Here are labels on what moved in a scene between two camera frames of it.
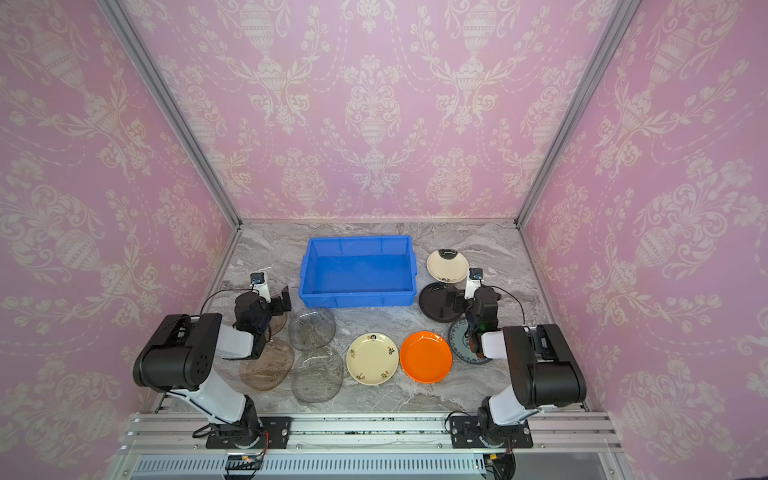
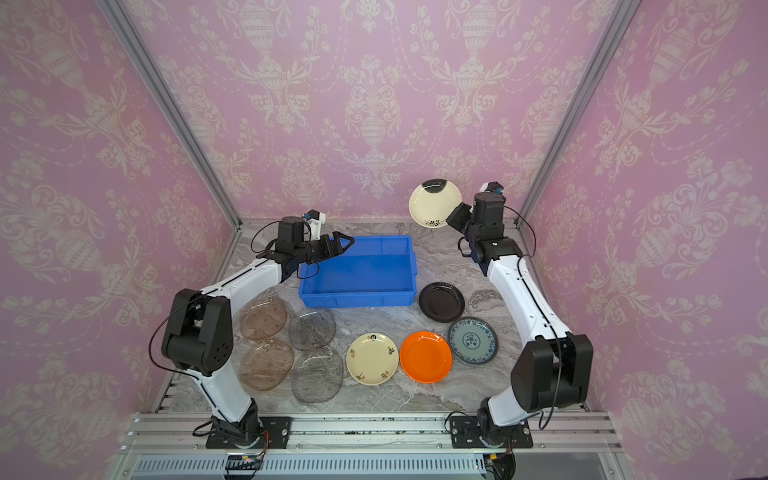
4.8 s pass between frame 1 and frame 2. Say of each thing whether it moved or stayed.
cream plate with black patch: moved
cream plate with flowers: stayed
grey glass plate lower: stayed
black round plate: stayed
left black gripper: moved
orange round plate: stayed
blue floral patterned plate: stayed
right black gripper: moved
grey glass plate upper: stayed
